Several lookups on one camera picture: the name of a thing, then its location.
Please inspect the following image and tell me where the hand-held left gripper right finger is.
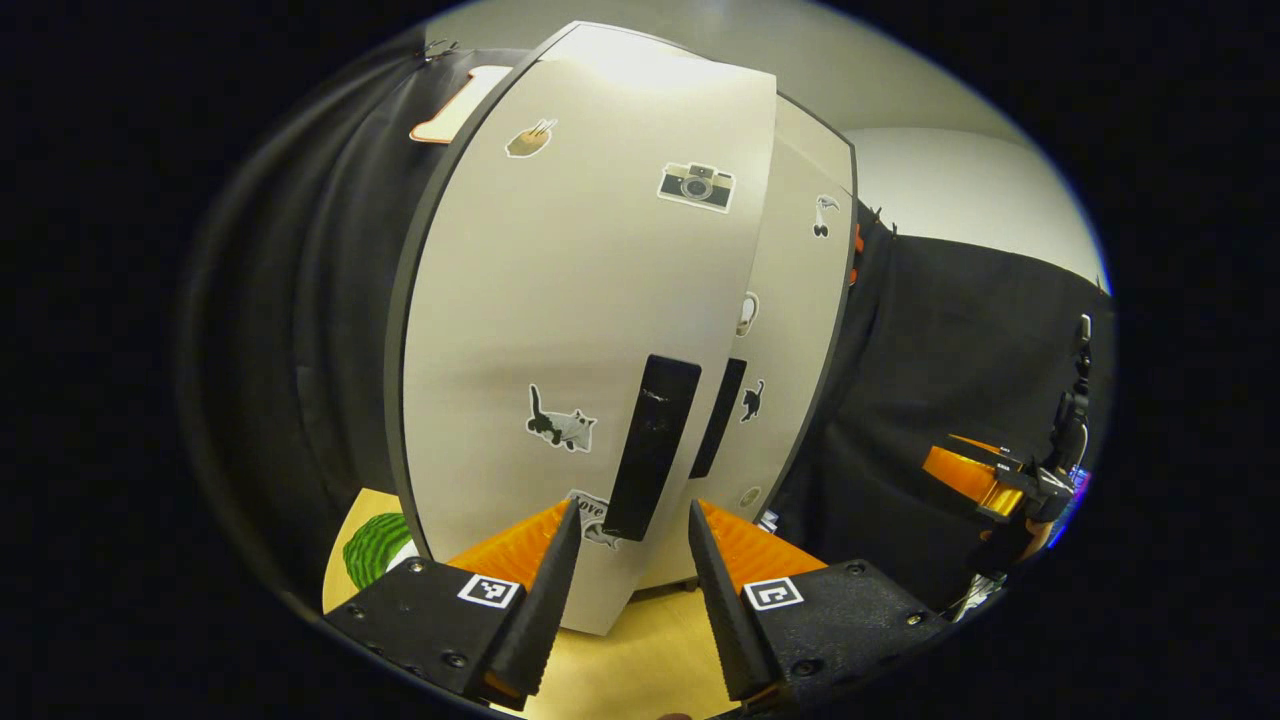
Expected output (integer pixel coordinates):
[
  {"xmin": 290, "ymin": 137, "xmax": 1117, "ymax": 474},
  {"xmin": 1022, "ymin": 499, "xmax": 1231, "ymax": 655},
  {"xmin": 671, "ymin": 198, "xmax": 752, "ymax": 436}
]
[{"xmin": 687, "ymin": 498, "xmax": 946, "ymax": 716}]

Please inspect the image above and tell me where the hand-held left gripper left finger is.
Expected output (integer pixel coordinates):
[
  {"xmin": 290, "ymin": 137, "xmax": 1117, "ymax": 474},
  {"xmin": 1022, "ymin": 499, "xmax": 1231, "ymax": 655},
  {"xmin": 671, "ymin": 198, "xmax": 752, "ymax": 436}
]
[{"xmin": 322, "ymin": 497, "xmax": 584, "ymax": 711}]

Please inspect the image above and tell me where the white shoe cabinet door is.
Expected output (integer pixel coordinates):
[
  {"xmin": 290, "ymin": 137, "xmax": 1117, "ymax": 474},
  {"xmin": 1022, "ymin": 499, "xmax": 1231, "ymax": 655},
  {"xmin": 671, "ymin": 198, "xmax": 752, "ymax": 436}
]
[
  {"xmin": 635, "ymin": 95, "xmax": 858, "ymax": 591},
  {"xmin": 400, "ymin": 22, "xmax": 779, "ymax": 637}
]

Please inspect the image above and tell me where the white shoe cabinet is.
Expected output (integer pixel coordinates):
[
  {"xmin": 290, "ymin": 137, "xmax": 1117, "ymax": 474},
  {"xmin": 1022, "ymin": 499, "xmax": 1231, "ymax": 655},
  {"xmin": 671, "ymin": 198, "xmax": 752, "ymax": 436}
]
[{"xmin": 385, "ymin": 20, "xmax": 861, "ymax": 637}]

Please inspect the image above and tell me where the black backdrop cloth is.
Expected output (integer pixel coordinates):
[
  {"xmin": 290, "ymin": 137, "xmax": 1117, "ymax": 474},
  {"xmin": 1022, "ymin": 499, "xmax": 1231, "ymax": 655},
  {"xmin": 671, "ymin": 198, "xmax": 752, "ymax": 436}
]
[{"xmin": 180, "ymin": 45, "xmax": 1111, "ymax": 611}]

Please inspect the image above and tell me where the green striped slipper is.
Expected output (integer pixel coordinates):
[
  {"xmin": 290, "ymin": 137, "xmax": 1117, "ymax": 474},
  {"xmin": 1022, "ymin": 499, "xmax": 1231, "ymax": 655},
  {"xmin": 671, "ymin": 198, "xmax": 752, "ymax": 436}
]
[{"xmin": 342, "ymin": 513, "xmax": 421, "ymax": 591}]

